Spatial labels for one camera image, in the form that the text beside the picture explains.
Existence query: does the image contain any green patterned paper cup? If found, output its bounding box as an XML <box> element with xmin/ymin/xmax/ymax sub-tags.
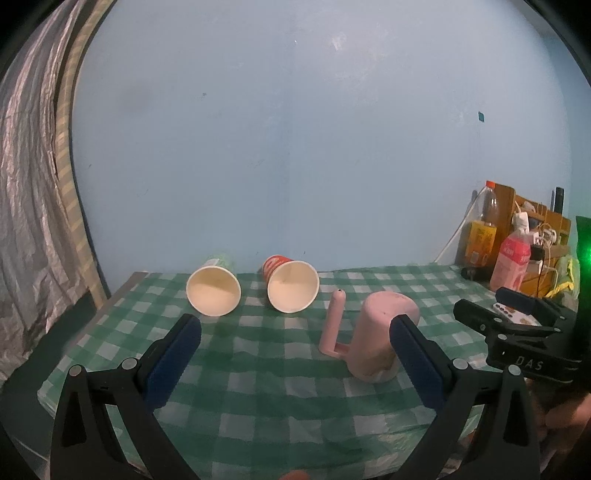
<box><xmin>185</xmin><ymin>255</ymin><xmax>242</xmax><ymax>317</ymax></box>

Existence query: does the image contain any pink bottle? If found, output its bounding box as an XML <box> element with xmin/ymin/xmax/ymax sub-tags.
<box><xmin>490</xmin><ymin>211</ymin><xmax>531</xmax><ymax>292</ymax></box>

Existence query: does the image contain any beige striped pole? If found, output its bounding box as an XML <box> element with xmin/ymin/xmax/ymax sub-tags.
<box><xmin>54</xmin><ymin>0</ymin><xmax>116</xmax><ymax>308</ymax></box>

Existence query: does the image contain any green checkered tablecloth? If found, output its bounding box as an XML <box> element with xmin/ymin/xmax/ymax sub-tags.
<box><xmin>36</xmin><ymin>263</ymin><xmax>537</xmax><ymax>480</ymax></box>

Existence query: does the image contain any black round object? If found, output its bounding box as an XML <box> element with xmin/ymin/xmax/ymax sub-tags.
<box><xmin>461</xmin><ymin>267</ymin><xmax>492</xmax><ymax>282</ymax></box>

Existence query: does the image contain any person's right hand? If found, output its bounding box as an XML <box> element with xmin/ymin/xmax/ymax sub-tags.
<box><xmin>527</xmin><ymin>380</ymin><xmax>590</xmax><ymax>465</ymax></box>

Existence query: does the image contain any white smartphone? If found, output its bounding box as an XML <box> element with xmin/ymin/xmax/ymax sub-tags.
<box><xmin>493</xmin><ymin>302</ymin><xmax>541</xmax><ymax>326</ymax></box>

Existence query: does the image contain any amber drink bottle orange cap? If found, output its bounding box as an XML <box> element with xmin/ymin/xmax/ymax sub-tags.
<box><xmin>480</xmin><ymin>180</ymin><xmax>499</xmax><ymax>226</ymax></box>

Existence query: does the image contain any silver foil curtain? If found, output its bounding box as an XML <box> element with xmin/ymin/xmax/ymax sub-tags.
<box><xmin>1</xmin><ymin>1</ymin><xmax>88</xmax><ymax>381</ymax></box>

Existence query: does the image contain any red paper cup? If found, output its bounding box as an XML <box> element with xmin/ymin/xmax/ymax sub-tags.
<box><xmin>262</xmin><ymin>255</ymin><xmax>320</xmax><ymax>314</ymax></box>

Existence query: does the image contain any white cable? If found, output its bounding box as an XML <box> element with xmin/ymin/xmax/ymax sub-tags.
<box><xmin>434</xmin><ymin>191</ymin><xmax>482</xmax><ymax>266</ymax></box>

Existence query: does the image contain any pink plastic mug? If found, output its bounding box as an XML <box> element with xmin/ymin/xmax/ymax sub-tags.
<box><xmin>318</xmin><ymin>289</ymin><xmax>420</xmax><ymax>383</ymax></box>

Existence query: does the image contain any wooden organizer box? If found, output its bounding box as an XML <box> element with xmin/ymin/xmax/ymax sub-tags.
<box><xmin>488</xmin><ymin>183</ymin><xmax>574</xmax><ymax>297</ymax></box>

